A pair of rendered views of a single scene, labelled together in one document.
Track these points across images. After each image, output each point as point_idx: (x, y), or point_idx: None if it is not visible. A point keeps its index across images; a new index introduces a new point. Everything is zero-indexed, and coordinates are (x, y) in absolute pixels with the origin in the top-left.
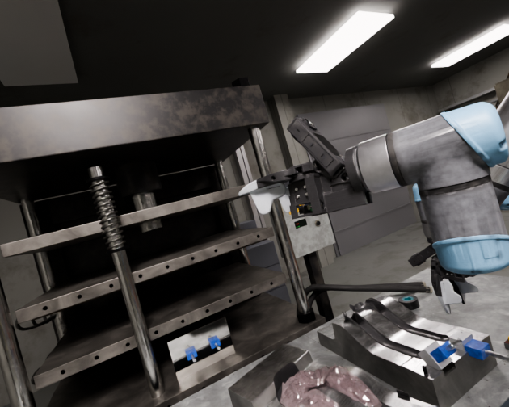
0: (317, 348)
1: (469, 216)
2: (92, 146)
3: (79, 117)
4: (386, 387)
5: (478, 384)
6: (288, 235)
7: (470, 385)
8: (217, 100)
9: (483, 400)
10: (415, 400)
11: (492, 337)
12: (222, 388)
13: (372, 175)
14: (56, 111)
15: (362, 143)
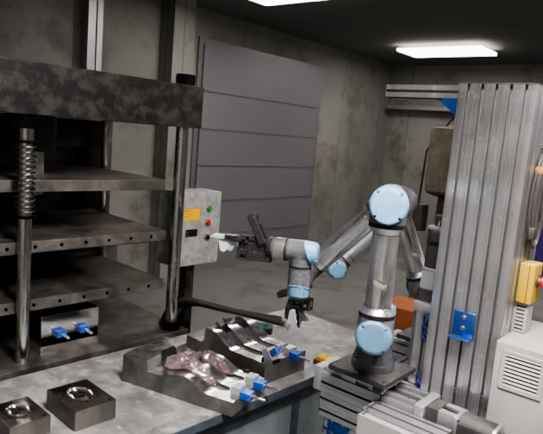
0: None
1: (299, 279)
2: (40, 112)
3: (37, 80)
4: None
5: (289, 375)
6: (181, 244)
7: (283, 375)
8: (162, 94)
9: (287, 381)
10: None
11: (309, 357)
12: (97, 362)
13: (275, 253)
14: (19, 69)
15: (276, 238)
